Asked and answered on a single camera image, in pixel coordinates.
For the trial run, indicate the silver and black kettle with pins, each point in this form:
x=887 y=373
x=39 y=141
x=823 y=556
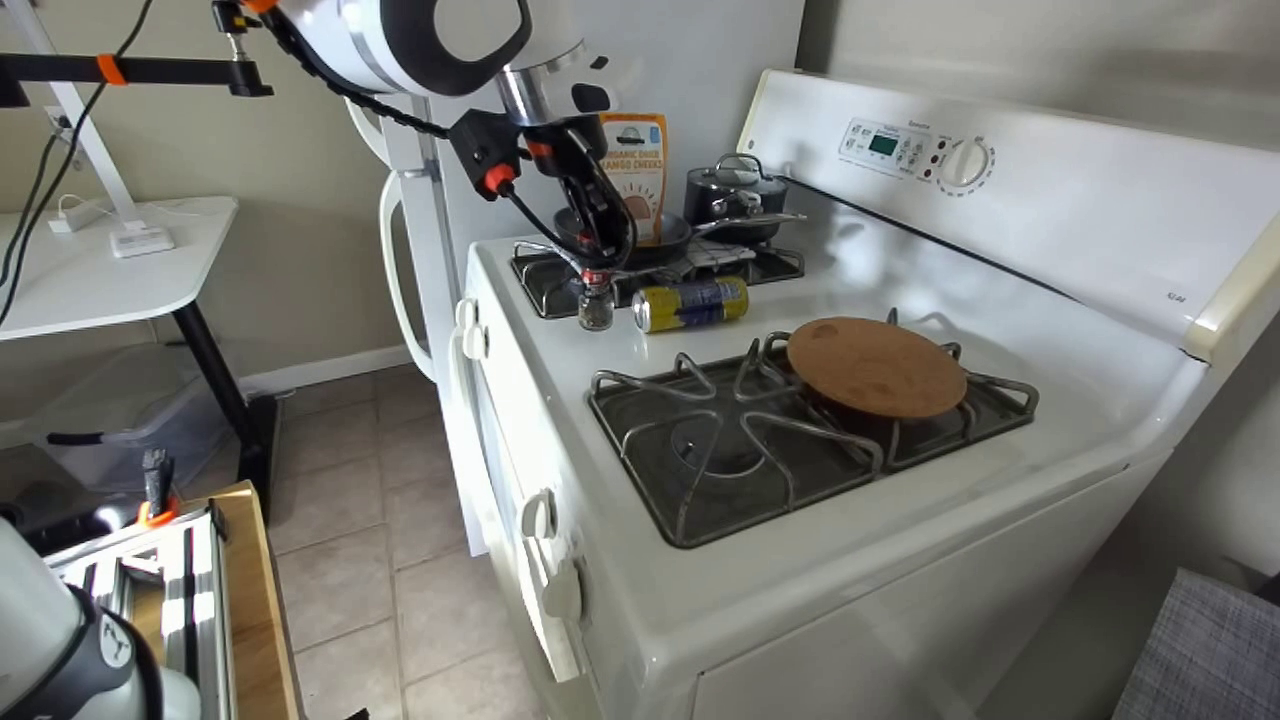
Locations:
x=735 y=192

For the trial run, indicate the white stove control knob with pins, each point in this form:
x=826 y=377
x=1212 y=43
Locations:
x=965 y=167

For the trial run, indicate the white camera stand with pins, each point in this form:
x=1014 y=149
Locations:
x=94 y=162

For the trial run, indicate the yellow and blue can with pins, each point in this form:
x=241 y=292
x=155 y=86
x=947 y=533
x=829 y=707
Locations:
x=693 y=304

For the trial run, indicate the small black burner grate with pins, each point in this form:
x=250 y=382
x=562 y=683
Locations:
x=723 y=262

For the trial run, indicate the black frying pan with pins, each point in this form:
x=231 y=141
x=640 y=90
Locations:
x=662 y=247

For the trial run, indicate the orange food box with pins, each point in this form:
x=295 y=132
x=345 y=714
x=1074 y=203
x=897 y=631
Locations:
x=640 y=162

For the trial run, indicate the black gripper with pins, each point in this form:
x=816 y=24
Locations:
x=586 y=186

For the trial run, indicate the black boom with orange tape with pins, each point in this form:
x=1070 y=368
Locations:
x=161 y=75

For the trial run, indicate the white stove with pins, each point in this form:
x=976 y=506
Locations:
x=932 y=533

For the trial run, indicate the round wooden chopping board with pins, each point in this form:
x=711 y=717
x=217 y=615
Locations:
x=880 y=368

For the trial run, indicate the clear plastic storage bin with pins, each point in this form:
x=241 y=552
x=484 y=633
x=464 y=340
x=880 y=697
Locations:
x=122 y=426

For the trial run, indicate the white side table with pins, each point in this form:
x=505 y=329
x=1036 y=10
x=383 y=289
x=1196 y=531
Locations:
x=80 y=273

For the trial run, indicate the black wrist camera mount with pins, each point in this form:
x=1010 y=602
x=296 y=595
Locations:
x=484 y=149

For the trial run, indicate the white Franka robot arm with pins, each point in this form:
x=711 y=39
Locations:
x=400 y=33

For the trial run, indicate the large black burner grate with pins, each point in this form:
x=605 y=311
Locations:
x=723 y=465

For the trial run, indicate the stove clock display panel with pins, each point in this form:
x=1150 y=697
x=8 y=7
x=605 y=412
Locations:
x=887 y=141

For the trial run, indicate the grey white robot base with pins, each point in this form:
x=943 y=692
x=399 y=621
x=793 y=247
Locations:
x=52 y=640

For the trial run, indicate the grey checked mat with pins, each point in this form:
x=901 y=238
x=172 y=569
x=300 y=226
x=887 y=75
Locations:
x=1203 y=653

